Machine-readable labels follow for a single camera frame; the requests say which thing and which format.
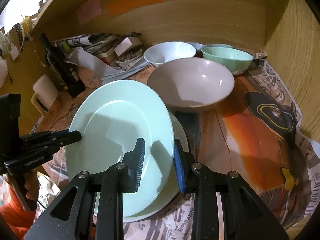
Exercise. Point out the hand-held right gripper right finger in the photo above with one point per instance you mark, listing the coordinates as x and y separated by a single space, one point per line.
178 167

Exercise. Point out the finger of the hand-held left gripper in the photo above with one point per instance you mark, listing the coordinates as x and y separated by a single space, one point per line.
32 137
72 137

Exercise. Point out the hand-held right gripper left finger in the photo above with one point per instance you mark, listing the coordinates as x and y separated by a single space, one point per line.
140 165

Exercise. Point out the white plate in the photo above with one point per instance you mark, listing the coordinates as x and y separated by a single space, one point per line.
181 135

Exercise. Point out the mint green plate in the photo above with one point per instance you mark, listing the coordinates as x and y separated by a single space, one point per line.
112 120

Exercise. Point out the pale pink bowl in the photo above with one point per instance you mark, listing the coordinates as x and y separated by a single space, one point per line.
190 85

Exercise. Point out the white bowl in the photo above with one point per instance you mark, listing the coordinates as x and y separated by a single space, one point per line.
170 52

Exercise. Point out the mint green bowl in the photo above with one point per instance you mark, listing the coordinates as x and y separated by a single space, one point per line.
225 60

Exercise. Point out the person's left forearm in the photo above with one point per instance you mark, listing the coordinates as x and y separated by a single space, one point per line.
12 220

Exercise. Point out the person's left hand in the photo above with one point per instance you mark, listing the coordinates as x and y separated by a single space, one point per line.
35 185

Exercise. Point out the cream mug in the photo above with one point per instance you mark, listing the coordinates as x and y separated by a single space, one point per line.
45 87

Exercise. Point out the white fluffy pompom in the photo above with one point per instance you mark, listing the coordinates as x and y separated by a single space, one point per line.
2 72

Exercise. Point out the dark wine bottle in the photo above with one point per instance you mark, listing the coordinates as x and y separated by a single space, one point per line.
60 67

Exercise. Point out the white charger plug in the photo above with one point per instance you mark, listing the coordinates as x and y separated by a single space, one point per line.
15 52

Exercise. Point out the white paper sheet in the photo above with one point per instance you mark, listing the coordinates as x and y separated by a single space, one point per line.
87 62

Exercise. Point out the black lace headband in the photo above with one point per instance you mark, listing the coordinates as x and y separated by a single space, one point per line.
18 36

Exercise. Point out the yellow green highlighter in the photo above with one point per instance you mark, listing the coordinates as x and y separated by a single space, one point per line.
65 45

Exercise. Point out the small bowl of trinkets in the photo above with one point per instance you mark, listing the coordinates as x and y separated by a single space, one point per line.
130 58

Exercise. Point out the stack of newspapers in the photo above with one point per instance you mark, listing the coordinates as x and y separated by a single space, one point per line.
95 41

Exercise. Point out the yellow hair accessory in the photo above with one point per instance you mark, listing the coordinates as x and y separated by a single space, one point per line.
27 23

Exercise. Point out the small white card box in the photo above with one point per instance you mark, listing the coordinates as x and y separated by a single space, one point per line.
126 43

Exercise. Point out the pale blue bowl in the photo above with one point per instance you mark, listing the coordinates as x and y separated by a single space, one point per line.
200 46

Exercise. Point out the pink sticky note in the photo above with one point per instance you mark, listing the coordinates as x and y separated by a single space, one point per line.
88 11

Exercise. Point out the small printed packet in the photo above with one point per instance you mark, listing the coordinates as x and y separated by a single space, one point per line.
260 55

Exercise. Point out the orange sticky note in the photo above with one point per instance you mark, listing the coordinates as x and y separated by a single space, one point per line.
136 1

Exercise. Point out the wooden desk hutch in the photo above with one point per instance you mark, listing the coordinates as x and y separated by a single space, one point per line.
212 17

